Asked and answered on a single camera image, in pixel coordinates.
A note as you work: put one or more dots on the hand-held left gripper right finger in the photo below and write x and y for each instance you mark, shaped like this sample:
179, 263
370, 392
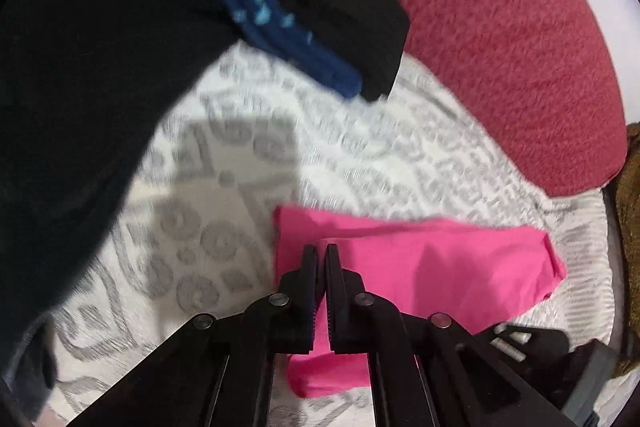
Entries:
334, 307

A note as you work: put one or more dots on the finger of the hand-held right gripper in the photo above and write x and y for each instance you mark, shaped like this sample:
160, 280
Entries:
542, 342

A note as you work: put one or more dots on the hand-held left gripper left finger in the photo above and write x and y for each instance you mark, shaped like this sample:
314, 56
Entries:
309, 307

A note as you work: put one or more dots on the pink pants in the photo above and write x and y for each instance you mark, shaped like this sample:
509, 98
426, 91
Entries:
425, 267

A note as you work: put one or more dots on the white grey patterned bedspread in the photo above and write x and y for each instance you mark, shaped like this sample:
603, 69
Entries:
350, 157

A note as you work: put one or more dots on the brown plush cloth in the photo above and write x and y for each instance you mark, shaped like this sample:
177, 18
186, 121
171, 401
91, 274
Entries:
627, 207

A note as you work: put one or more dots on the blue patterned garment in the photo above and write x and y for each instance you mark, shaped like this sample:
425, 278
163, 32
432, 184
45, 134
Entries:
280, 37

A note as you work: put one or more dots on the folded black garment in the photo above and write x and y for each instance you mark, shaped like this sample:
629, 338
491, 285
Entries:
340, 7

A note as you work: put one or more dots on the large black garment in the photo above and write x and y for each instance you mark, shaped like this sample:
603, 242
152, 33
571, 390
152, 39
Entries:
75, 82

